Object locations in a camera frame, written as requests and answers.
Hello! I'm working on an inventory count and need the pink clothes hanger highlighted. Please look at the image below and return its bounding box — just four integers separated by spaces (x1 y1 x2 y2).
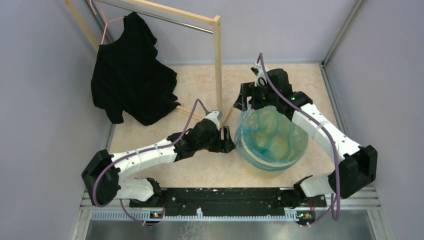
88 0 125 45

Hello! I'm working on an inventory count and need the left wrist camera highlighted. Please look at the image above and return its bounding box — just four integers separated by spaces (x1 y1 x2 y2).
204 110 223 130

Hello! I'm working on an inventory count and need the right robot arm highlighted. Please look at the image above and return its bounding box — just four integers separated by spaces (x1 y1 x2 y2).
233 66 378 206

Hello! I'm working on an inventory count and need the wooden clothes rack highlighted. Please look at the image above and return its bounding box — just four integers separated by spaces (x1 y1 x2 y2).
62 0 224 112

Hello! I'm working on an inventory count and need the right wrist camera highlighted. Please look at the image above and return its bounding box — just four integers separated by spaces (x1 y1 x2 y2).
250 60 268 87

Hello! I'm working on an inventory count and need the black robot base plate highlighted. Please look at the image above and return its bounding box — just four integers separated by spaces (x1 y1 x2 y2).
129 187 327 217

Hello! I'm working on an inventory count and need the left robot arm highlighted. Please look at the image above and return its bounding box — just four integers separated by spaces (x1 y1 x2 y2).
81 118 236 207

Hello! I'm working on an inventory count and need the white slotted cable duct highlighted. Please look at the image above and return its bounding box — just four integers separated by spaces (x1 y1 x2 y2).
91 208 299 222

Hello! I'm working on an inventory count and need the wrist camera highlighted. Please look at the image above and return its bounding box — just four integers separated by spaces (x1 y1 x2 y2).
204 110 223 130
250 60 268 87

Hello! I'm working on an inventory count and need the black hanging shirt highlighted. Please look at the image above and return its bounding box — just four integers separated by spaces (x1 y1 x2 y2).
91 12 179 126

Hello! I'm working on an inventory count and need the yellow plastic trash bin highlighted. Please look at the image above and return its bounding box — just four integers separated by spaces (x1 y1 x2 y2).
241 112 307 180

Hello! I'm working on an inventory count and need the blue plastic trash bag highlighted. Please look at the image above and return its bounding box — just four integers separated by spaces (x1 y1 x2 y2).
234 105 310 172

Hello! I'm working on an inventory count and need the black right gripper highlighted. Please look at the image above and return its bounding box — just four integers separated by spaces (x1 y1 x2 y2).
233 80 278 112

